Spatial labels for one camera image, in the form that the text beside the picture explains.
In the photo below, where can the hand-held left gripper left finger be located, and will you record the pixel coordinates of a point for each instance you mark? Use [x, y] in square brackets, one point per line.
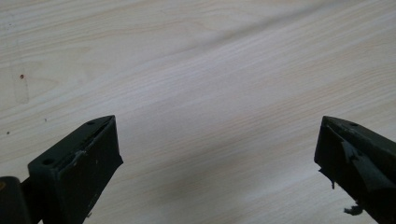
[74, 174]

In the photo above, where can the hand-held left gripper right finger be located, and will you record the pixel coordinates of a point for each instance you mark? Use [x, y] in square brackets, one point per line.
[358, 161]

